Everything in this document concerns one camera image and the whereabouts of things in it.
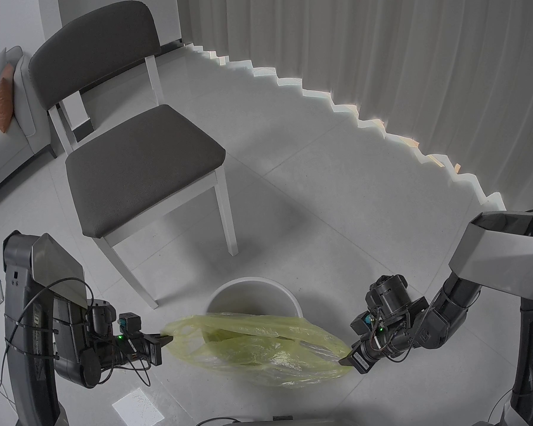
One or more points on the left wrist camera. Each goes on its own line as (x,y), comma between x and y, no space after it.
(131,321)

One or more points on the yellow plastic bag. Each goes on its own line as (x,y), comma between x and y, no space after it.
(257,353)

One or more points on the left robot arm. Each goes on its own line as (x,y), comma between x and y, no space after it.
(31,326)

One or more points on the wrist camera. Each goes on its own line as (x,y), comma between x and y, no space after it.
(131,321)
(359,324)

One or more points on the white trash bin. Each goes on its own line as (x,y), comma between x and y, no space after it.
(248,292)

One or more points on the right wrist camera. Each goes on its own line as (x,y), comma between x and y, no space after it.
(359,324)

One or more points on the orange cushion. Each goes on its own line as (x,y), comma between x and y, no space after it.
(4,100)

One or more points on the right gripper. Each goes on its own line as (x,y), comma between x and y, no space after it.
(382,344)

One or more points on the white curtain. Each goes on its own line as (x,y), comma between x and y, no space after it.
(382,38)

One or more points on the pale grey sofa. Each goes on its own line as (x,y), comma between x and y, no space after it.
(0,158)

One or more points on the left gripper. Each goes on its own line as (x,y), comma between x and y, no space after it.
(153,352)

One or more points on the grey padded white chair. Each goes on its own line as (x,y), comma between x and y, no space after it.
(137,149)

